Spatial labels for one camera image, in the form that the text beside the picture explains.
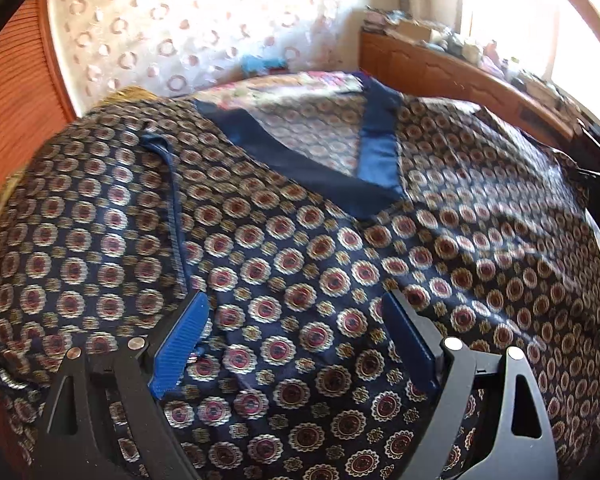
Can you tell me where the teal cloth bundle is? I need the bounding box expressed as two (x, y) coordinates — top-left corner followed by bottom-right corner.
(240, 54), (288, 77)

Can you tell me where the long wooden cabinet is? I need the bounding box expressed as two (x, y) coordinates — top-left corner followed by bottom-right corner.
(357, 30), (600, 176)

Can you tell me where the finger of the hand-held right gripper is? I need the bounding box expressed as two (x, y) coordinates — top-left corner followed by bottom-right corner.
(565, 165), (600, 198)

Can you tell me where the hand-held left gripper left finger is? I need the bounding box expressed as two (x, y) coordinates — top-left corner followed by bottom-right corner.
(32, 291), (211, 480)

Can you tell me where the gold embroidered pillow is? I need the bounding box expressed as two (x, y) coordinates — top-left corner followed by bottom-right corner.
(0, 85), (153, 291)

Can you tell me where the pink floral quilt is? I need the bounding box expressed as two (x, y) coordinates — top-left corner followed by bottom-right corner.
(195, 71), (368, 111)

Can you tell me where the navy medallion print pajama top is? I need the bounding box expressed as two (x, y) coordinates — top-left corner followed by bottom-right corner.
(0, 77), (600, 480)

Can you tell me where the bright window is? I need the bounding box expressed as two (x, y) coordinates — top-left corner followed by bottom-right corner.
(460, 0), (600, 91)

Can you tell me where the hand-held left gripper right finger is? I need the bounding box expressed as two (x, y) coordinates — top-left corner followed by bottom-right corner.
(380, 289), (561, 480)

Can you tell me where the cardboard box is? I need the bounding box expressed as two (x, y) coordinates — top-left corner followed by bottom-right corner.
(395, 19), (433, 43)

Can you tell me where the white circle pattern curtain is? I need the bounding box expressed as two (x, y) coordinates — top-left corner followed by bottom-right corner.
(45, 0), (376, 121)

